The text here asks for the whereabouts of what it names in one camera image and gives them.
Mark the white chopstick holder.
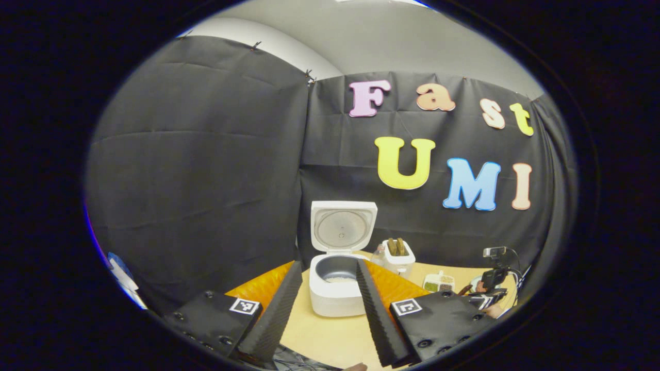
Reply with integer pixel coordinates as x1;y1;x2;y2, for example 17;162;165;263
382;239;417;279

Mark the white rice cooker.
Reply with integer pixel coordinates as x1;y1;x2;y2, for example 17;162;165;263
308;200;379;318

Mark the tangle of grey cables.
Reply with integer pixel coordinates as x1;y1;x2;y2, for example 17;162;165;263
272;344;332;370

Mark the white divided grain dish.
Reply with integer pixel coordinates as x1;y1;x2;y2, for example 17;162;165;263
422;270;456;294

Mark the blue cloth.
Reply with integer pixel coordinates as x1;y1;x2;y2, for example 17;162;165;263
107;251;136;282

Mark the black cable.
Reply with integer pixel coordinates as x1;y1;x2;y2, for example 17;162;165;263
507;247;522;290

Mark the black backdrop cloth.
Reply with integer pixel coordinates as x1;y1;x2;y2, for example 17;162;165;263
85;35;578;315

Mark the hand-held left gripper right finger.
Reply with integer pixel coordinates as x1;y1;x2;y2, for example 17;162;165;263
356;259;499;368

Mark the white paper stack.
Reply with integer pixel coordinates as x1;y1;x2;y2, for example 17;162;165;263
110;260;149;310

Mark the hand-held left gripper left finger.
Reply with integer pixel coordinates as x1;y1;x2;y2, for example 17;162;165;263
164;260;304;364

